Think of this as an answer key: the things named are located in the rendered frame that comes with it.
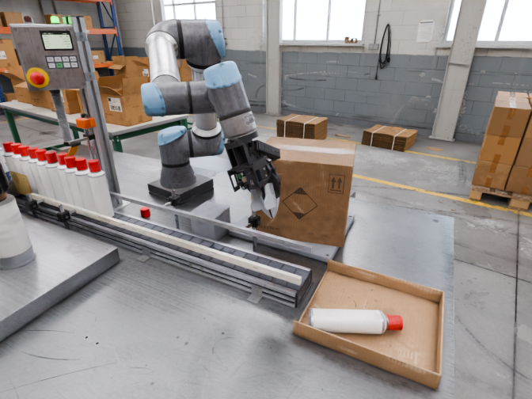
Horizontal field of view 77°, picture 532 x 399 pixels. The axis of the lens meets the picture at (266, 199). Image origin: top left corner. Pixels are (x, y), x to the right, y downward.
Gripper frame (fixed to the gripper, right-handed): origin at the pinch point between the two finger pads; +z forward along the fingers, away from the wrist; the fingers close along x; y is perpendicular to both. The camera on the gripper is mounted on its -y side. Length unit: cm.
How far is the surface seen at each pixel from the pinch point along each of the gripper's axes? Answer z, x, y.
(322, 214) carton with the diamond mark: 11.1, 2.8, -21.5
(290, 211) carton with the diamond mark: 8.4, -6.3, -19.6
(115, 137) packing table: -35, -192, -111
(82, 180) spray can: -20, -64, 3
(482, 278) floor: 126, 39, -157
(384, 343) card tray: 31.2, 21.6, 7.0
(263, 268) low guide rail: 13.3, -5.1, 4.6
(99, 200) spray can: -12, -62, 2
